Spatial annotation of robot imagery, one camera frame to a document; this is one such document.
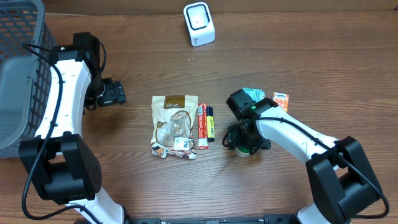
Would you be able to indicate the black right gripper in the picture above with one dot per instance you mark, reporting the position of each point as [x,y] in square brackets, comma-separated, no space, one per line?
[237,140]

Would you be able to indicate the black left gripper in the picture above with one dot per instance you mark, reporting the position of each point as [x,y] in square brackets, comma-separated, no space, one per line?
[114,92]

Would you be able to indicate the yellow highlighter marker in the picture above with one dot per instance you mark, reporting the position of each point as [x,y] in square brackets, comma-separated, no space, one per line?
[210,124]

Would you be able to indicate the red snack stick packet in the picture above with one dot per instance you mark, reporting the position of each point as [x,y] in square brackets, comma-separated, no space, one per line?
[202,127]

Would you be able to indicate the orange tissue pack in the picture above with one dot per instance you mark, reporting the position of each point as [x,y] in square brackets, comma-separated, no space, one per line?
[282,100]

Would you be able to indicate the brown snack pouch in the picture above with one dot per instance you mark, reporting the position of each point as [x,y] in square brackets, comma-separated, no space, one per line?
[173,118]

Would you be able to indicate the teal tissue pack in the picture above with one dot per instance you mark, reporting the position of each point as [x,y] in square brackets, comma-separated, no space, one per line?
[255,94]

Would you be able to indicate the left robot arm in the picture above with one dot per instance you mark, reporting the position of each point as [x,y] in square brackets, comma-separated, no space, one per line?
[63,173]

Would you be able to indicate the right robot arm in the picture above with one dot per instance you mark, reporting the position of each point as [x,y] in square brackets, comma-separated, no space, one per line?
[343,184]

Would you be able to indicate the white barcode scanner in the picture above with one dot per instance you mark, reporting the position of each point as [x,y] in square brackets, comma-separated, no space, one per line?
[199,23]

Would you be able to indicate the grey plastic mesh basket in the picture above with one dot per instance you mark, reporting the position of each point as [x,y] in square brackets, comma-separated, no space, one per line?
[25,78]

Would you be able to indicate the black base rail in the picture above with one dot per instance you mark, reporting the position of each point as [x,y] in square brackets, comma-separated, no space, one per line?
[211,221]

